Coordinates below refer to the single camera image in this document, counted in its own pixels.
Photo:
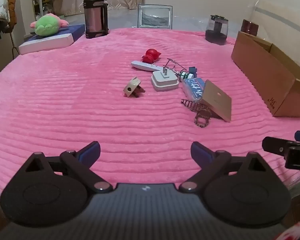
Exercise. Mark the brown comb hair clip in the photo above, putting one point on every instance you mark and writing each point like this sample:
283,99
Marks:
190,104

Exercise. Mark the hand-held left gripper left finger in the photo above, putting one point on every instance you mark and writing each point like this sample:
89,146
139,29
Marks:
90,153

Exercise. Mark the blue packet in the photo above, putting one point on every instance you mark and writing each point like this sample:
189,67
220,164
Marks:
193,88

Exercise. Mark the white power adapter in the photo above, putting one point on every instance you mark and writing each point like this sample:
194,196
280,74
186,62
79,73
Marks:
163,81

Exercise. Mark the blue white flat box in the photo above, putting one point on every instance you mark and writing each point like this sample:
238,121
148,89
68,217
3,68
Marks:
47,42

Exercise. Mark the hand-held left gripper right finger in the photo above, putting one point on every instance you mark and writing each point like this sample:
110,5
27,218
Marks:
200,153

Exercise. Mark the green pink plush toy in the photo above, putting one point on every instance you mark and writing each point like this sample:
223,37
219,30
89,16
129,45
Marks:
47,25

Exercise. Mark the brown cardboard box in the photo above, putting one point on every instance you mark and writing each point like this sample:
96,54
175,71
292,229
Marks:
265,72

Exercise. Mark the glass jar dark base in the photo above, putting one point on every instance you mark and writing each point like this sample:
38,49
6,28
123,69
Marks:
216,36

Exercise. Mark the orange brown jacket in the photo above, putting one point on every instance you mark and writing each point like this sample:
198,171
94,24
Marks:
12,10

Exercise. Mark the white remote control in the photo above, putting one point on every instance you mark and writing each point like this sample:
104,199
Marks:
142,65

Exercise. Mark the green white spool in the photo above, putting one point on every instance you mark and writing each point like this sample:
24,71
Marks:
187,76

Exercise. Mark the blue binder clip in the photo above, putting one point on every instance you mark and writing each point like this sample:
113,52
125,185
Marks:
193,70

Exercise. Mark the beige plug adapter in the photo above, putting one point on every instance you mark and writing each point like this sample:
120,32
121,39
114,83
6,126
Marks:
131,86

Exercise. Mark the red cat figurine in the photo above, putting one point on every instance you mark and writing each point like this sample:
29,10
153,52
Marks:
151,55

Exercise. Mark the dark red tumbler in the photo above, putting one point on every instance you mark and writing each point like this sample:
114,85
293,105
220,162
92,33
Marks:
249,27

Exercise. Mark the pink ribbed blanket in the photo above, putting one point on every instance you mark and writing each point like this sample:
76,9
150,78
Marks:
65,105

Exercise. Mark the leopard print hair claw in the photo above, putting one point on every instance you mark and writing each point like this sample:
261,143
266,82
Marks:
204,112

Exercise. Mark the tan square flat box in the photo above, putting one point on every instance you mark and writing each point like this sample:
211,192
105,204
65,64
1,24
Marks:
216,100

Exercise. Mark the silver photo frame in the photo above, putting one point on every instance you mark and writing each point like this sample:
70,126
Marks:
155,16

